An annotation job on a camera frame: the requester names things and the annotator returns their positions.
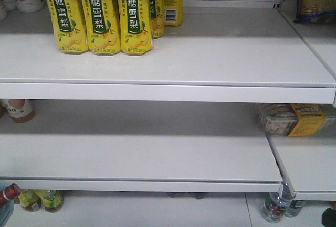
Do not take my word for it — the red coca-cola aluminium bottle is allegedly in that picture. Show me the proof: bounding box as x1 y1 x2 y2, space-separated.
1 183 21 207

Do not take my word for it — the light blue plastic basket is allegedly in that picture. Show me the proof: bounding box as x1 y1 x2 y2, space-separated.
1 182 14 227

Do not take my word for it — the white store shelving unit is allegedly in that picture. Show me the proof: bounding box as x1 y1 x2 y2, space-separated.
1 0 335 226

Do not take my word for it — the clear snack box yellow label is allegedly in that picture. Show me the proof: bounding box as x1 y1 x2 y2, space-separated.
256 103 335 137

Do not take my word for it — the orange C100 juice bottle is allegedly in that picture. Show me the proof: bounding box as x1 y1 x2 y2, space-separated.
1 99 35 123

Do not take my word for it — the clear water bottle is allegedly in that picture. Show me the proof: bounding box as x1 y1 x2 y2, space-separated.
284 200 306 218
261 184 293 223

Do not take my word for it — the yellow lemon tea bottle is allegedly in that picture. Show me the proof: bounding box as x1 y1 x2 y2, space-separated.
34 190 64 213
18 189 41 212

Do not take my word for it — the dark object at corner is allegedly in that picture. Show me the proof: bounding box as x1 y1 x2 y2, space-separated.
321 208 336 227

